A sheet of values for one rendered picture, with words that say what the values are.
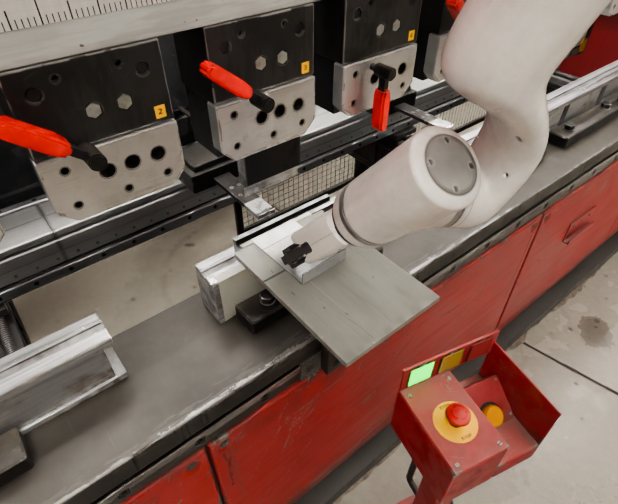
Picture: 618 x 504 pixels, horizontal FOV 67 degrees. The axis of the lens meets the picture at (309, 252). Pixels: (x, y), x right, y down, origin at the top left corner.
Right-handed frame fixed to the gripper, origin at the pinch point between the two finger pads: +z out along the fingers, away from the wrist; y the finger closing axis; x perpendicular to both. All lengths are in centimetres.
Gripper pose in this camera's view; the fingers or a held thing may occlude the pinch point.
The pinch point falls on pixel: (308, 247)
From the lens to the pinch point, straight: 71.0
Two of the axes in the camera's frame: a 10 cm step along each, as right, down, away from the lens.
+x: 4.9, 8.7, 0.0
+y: -7.7, 4.3, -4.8
